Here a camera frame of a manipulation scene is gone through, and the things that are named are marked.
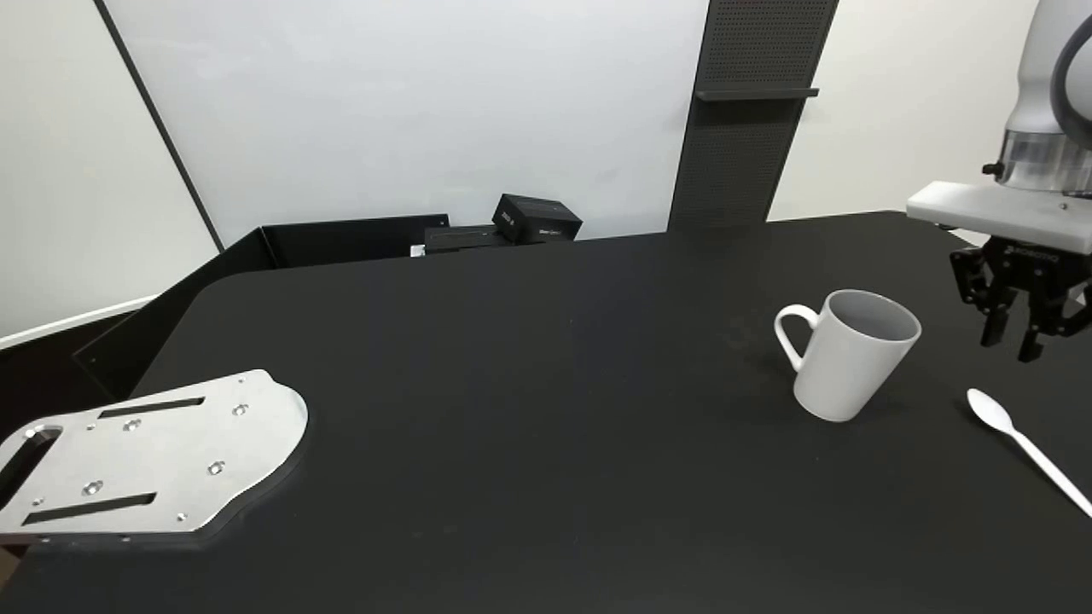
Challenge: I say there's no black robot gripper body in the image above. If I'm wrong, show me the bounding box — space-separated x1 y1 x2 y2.
948 234 1092 337

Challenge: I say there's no white plastic spoon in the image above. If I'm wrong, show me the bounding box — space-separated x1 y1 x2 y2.
966 389 1092 518

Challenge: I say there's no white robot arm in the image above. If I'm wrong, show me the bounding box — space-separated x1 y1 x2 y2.
907 0 1092 361

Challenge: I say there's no white ceramic mug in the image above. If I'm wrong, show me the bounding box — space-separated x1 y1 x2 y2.
772 289 923 422

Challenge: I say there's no black vertical pillar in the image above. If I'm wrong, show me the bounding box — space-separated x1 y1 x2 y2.
670 0 841 234

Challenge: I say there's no small black box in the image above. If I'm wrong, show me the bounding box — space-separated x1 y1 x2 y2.
493 194 580 246

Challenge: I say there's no white whiteboard panel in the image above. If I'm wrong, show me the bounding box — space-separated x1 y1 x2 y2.
102 0 711 244

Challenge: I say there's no metal mounting plate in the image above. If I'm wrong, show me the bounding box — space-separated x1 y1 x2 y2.
0 367 311 540

